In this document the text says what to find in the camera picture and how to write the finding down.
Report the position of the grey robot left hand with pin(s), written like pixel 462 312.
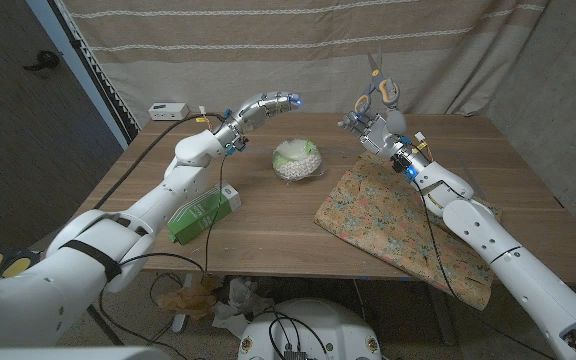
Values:
pixel 255 112

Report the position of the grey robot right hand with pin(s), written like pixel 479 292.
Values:
pixel 380 135

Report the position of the floral patterned cloth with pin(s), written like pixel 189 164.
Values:
pixel 383 220

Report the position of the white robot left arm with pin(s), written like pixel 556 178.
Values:
pixel 93 250

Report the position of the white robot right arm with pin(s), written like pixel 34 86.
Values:
pixel 508 250

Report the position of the green cardboard box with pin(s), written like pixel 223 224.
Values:
pixel 200 215

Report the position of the crumpled white paper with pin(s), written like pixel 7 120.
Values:
pixel 238 305

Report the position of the crumpled brown paper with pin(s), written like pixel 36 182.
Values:
pixel 188 300

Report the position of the bag of white candies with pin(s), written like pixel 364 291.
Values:
pixel 298 165

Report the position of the beige striped curtain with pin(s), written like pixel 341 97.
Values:
pixel 293 50

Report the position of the white power strip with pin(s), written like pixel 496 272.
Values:
pixel 168 111

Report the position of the grey table leg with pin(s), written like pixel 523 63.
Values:
pixel 440 310

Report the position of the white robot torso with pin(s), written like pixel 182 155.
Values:
pixel 313 320

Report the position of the white table leg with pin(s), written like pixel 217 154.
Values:
pixel 182 320

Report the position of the dark wooden door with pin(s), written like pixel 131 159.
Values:
pixel 18 150

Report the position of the black curtain frame pole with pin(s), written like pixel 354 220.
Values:
pixel 98 75

